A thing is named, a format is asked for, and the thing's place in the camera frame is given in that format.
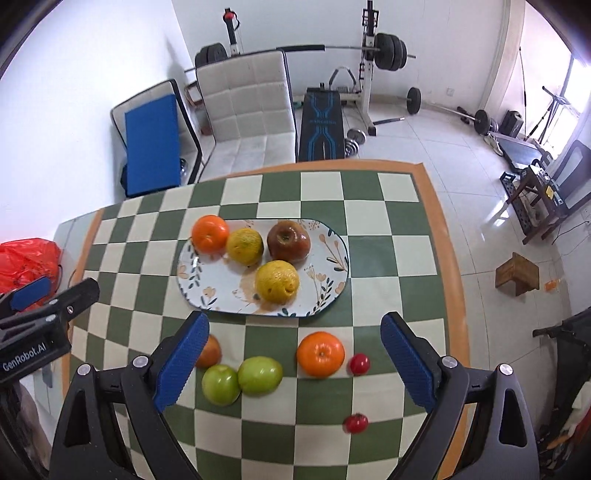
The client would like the black speaker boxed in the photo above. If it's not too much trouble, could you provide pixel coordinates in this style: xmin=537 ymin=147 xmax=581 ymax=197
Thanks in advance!
xmin=502 ymin=109 xmax=525 ymax=138

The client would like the white barbell rack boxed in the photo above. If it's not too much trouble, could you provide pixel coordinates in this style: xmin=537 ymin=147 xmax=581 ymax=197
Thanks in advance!
xmin=222 ymin=0 xmax=385 ymax=138

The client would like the black treadmill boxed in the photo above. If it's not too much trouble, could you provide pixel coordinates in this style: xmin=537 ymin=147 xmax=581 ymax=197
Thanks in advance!
xmin=488 ymin=131 xmax=551 ymax=172

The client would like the green checkered tablecloth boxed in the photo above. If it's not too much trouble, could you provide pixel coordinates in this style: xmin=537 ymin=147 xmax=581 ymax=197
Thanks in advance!
xmin=53 ymin=159 xmax=472 ymax=480

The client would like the blue foam mat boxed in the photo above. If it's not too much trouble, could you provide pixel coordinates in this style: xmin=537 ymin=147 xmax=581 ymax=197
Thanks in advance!
xmin=124 ymin=95 xmax=182 ymax=198

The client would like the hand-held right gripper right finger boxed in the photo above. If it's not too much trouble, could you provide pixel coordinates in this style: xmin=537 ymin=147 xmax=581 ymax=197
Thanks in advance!
xmin=379 ymin=311 xmax=541 ymax=480

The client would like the black blue weight bench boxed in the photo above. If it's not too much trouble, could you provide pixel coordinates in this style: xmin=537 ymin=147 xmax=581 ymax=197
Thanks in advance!
xmin=298 ymin=87 xmax=347 ymax=162

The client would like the dark red apple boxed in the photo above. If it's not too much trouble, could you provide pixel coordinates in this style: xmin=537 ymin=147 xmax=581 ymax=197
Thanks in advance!
xmin=267 ymin=220 xmax=311 ymax=265

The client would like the dark wooden side table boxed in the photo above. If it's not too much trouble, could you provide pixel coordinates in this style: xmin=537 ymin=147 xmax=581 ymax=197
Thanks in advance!
xmin=501 ymin=157 xmax=570 ymax=245

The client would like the loaded barbell with black plates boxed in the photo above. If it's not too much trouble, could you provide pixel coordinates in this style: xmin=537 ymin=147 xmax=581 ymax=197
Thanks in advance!
xmin=185 ymin=32 xmax=416 ymax=75

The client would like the large orange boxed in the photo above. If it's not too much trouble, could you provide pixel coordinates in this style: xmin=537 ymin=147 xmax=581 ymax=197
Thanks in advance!
xmin=296 ymin=331 xmax=346 ymax=378

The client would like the black folded exercise machine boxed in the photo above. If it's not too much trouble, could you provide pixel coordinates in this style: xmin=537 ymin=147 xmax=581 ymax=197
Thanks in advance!
xmin=532 ymin=308 xmax=591 ymax=464

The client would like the small wooden stool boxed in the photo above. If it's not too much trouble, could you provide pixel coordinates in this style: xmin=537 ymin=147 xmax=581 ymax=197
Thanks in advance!
xmin=495 ymin=252 xmax=540 ymax=296

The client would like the small orange tangerine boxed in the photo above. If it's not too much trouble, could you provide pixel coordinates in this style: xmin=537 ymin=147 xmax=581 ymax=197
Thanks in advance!
xmin=191 ymin=215 xmax=230 ymax=253

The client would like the floor barbell with black plates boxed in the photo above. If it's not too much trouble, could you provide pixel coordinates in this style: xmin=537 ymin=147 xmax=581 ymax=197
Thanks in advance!
xmin=405 ymin=87 xmax=491 ymax=136

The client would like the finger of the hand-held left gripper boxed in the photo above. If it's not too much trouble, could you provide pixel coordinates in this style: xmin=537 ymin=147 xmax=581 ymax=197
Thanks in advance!
xmin=0 ymin=277 xmax=101 ymax=331
xmin=0 ymin=275 xmax=54 ymax=318

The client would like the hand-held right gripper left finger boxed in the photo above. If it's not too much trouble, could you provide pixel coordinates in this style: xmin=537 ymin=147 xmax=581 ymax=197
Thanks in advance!
xmin=48 ymin=310 xmax=211 ymax=480

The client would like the floral oval ceramic plate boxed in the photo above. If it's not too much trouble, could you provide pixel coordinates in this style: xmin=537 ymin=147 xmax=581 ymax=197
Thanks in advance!
xmin=178 ymin=217 xmax=351 ymax=318

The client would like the yellow-green citrus fruit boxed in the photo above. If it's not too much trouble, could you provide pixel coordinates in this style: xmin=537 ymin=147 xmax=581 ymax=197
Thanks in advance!
xmin=225 ymin=228 xmax=265 ymax=267

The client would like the beige tufted sofa chair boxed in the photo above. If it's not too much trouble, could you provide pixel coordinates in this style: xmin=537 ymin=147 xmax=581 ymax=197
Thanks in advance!
xmin=194 ymin=50 xmax=298 ymax=181

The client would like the reddish-orange round fruit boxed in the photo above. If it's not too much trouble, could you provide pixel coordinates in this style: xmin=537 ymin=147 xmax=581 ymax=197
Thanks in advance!
xmin=196 ymin=334 xmax=222 ymax=368

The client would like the black tripod stand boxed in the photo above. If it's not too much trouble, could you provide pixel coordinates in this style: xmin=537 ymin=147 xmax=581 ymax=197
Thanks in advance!
xmin=517 ymin=46 xmax=579 ymax=145

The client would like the green apple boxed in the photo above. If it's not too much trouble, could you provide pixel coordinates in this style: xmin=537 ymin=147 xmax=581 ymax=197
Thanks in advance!
xmin=237 ymin=356 xmax=284 ymax=396
xmin=202 ymin=364 xmax=241 ymax=406

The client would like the chrome dumbbell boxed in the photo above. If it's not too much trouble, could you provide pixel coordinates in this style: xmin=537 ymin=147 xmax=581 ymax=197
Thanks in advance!
xmin=344 ymin=128 xmax=368 ymax=158

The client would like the red plastic bag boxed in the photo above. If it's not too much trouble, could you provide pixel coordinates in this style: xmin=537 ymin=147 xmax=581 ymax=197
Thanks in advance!
xmin=0 ymin=238 xmax=63 ymax=302

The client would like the yellow lemon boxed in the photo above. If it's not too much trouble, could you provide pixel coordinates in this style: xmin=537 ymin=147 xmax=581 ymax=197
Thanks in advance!
xmin=255 ymin=260 xmax=301 ymax=304

